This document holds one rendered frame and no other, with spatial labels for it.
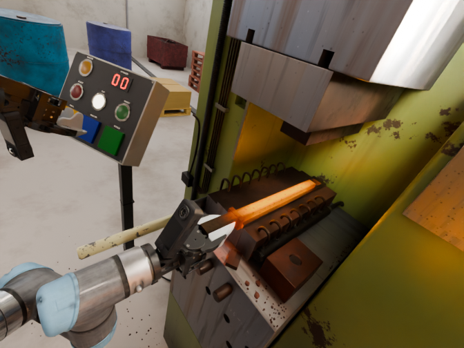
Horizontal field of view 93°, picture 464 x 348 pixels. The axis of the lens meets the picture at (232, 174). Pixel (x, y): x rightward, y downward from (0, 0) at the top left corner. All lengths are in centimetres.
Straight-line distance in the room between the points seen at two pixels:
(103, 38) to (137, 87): 364
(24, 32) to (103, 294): 273
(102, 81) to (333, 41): 70
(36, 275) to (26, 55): 259
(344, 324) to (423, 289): 22
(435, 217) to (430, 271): 11
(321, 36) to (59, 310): 53
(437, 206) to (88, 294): 55
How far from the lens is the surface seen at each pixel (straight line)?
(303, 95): 39
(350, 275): 62
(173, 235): 44
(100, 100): 85
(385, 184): 86
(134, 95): 77
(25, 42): 298
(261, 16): 46
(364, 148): 86
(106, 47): 441
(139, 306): 152
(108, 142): 79
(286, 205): 67
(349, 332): 72
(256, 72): 45
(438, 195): 47
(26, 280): 57
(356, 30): 37
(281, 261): 54
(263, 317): 54
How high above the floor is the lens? 138
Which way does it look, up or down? 33 degrees down
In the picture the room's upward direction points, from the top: 16 degrees clockwise
